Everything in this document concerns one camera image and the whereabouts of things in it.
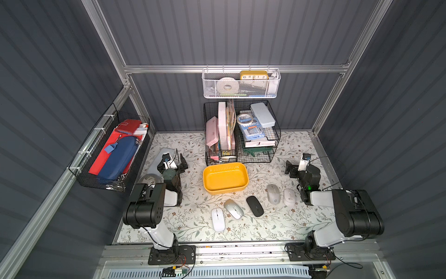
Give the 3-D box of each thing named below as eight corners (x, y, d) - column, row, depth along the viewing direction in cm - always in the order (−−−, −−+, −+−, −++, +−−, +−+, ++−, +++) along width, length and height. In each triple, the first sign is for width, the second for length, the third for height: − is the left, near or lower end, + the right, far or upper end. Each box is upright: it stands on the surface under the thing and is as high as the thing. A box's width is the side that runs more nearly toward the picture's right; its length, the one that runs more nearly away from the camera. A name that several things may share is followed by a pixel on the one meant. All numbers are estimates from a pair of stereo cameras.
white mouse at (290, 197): (283, 205, 90) (285, 203, 87) (283, 190, 95) (285, 187, 93) (294, 207, 89) (296, 205, 86) (293, 192, 94) (295, 189, 92)
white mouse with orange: (213, 233, 81) (212, 231, 79) (211, 209, 88) (211, 208, 87) (226, 231, 82) (226, 230, 80) (223, 208, 89) (223, 206, 87)
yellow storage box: (202, 195, 93) (201, 190, 88) (205, 166, 106) (204, 160, 101) (248, 195, 93) (249, 190, 88) (245, 166, 105) (246, 160, 101)
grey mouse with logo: (268, 204, 90) (270, 202, 87) (265, 186, 96) (267, 183, 94) (280, 204, 90) (282, 202, 87) (277, 186, 96) (278, 183, 94)
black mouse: (255, 219, 85) (255, 217, 83) (244, 199, 91) (244, 198, 90) (265, 214, 86) (265, 212, 85) (253, 195, 93) (254, 193, 91)
